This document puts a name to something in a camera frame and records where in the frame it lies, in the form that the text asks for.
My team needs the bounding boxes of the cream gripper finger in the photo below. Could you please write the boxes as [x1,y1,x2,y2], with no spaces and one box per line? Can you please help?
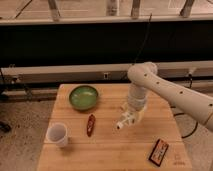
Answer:
[121,102,129,112]
[136,108,146,122]

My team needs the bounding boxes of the white plastic bottle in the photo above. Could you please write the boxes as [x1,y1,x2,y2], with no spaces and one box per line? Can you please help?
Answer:
[116,111,139,129]

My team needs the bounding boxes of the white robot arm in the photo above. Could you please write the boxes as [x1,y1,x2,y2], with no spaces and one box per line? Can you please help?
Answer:
[117,62,213,132]

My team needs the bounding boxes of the black orange rectangular box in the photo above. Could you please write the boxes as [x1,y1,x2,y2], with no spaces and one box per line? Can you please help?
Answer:
[149,139,169,167]

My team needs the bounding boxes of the red chili pepper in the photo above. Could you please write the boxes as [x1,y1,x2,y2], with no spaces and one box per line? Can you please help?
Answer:
[87,114,96,137]

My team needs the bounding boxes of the green ceramic bowl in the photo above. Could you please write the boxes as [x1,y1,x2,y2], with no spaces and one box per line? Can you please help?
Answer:
[69,85,99,111]

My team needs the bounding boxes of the translucent plastic cup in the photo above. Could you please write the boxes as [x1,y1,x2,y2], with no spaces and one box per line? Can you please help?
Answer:
[46,123,68,148]

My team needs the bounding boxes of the black floor cable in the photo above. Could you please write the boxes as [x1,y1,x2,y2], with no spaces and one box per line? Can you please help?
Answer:
[173,106,199,140]

